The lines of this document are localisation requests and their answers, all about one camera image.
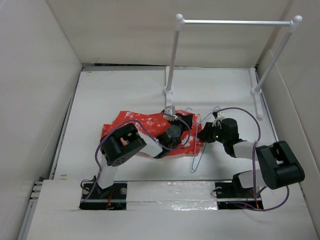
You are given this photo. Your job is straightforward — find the white clothes rack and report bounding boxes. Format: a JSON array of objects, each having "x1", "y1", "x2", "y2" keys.
[{"x1": 163, "y1": 13, "x2": 303, "y2": 119}]

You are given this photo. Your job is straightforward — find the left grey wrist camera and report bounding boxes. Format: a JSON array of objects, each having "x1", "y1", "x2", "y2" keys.
[{"x1": 162, "y1": 105, "x2": 176, "y2": 118}]

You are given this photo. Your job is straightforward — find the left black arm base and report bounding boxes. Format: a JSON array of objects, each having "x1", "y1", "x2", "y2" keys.
[{"x1": 79, "y1": 182, "x2": 128, "y2": 211}]

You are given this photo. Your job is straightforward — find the orange white tie-dye trousers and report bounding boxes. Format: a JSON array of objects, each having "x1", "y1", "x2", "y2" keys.
[{"x1": 101, "y1": 111, "x2": 204, "y2": 156}]

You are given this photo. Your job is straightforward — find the blue wire hanger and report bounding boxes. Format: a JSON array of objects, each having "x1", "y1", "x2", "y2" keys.
[{"x1": 185, "y1": 106, "x2": 221, "y2": 174}]

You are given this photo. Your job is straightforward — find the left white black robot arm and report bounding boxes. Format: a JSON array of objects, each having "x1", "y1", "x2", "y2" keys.
[{"x1": 92, "y1": 112, "x2": 193, "y2": 199}]

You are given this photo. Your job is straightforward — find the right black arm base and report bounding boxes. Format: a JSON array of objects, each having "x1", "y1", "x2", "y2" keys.
[{"x1": 211, "y1": 174, "x2": 264, "y2": 210}]

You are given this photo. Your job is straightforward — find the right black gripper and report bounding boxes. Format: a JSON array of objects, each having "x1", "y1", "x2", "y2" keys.
[{"x1": 195, "y1": 121, "x2": 228, "y2": 144}]

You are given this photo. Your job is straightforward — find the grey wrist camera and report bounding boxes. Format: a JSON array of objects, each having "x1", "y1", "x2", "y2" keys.
[
  {"x1": 162, "y1": 105, "x2": 176, "y2": 118},
  {"x1": 212, "y1": 111, "x2": 225, "y2": 126}
]

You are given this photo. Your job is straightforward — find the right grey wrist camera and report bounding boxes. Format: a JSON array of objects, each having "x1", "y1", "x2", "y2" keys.
[{"x1": 212, "y1": 111, "x2": 225, "y2": 126}]

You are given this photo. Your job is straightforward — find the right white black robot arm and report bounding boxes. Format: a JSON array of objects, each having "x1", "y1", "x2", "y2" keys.
[{"x1": 197, "y1": 118, "x2": 305, "y2": 197}]

